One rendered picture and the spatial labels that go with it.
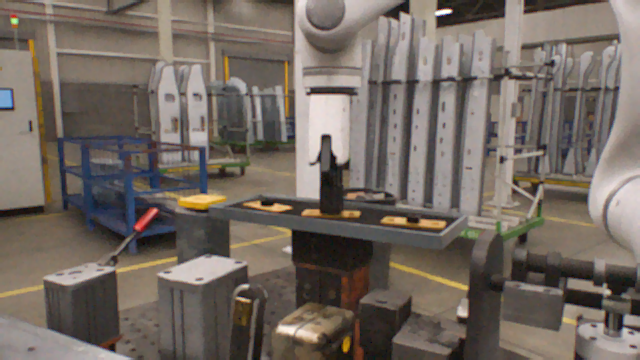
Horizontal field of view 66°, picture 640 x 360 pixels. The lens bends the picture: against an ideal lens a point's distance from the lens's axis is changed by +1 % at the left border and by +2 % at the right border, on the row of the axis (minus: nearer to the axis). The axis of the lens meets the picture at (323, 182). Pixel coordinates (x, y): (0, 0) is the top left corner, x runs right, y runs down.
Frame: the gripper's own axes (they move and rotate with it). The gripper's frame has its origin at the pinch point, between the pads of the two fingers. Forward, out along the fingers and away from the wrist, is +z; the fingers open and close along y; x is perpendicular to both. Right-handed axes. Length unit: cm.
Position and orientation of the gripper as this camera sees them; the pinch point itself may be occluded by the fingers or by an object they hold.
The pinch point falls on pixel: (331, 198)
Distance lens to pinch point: 71.5
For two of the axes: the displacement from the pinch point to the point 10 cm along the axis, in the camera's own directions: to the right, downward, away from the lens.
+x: 9.9, 0.2, -1.7
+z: 0.0, 9.9, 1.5
